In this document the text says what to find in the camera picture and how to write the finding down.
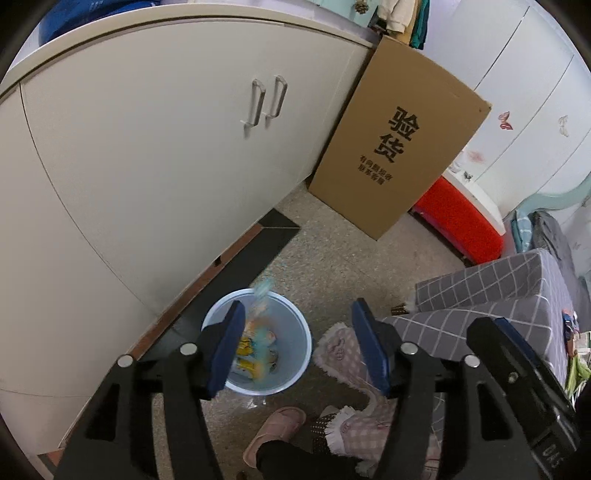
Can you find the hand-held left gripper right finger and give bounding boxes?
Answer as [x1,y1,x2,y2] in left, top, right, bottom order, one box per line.
[352,299,541,480]

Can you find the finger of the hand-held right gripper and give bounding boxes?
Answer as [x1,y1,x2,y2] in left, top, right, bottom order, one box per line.
[465,316,573,437]

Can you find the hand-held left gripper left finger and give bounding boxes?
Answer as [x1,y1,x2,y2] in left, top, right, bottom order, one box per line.
[53,300,246,480]

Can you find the yellow white carton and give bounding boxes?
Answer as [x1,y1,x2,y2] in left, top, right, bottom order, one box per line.
[235,337,259,374]

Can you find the snack wrappers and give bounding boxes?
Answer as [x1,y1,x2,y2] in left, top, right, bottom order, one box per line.
[240,319,280,377]

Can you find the light blue plastic bin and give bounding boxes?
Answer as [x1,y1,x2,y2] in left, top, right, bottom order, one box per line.
[201,288,314,395]

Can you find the pink checked chair cover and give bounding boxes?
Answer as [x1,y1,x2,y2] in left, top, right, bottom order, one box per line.
[313,322,444,478]

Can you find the green wrapper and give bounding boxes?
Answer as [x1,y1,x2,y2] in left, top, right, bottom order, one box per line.
[566,355,589,398]

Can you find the grey checked tablecloth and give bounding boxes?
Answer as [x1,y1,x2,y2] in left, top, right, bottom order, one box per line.
[385,248,578,384]

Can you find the pink slipper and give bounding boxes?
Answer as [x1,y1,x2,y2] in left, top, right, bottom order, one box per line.
[243,406,307,468]

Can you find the light blue checked pillow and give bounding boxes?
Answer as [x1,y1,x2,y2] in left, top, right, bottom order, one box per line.
[510,210,532,252]

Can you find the grey duvet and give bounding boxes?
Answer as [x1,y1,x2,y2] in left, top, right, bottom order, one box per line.
[531,210,568,266]

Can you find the red storage box white lid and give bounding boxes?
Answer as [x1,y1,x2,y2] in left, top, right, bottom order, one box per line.
[412,171,506,265]

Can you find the large cardboard box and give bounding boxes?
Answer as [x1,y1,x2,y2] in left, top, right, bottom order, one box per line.
[308,34,492,241]

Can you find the white low cabinet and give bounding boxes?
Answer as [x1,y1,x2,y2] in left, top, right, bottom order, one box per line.
[0,4,375,455]

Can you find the white wardrobe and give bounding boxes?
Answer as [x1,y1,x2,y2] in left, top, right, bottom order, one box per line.
[425,0,591,217]

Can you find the green hanging garment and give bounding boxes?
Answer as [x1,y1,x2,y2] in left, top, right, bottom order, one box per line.
[409,0,430,49]

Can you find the cream hanging jacket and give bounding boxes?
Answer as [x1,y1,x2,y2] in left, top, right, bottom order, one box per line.
[376,0,414,35]

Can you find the blue bag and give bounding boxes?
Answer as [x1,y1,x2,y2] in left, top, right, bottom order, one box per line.
[39,0,162,44]

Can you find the metal cabinet handle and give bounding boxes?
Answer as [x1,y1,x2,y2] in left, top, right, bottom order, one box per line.
[264,75,288,121]
[240,78,266,130]

